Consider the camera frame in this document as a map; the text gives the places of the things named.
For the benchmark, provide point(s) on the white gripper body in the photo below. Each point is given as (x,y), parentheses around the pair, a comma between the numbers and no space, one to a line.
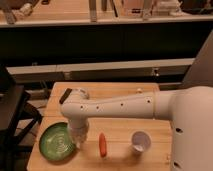
(78,130)

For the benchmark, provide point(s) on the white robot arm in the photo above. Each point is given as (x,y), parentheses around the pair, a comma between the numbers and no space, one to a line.
(190,112)

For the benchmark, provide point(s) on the green ceramic bowl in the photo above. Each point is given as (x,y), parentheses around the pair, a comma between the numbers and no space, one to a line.
(55,143)

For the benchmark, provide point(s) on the orange carrot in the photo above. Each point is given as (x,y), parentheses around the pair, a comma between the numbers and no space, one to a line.
(102,145)

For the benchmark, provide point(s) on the black flat bar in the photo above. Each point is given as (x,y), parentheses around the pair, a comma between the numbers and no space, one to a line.
(65,95)

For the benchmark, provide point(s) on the black side stand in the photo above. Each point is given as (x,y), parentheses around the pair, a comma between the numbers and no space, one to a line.
(17,117)

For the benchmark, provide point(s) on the white cup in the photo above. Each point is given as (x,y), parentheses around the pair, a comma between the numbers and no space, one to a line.
(140,142)

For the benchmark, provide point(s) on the grey metal rail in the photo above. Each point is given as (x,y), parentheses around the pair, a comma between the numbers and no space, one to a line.
(101,70)

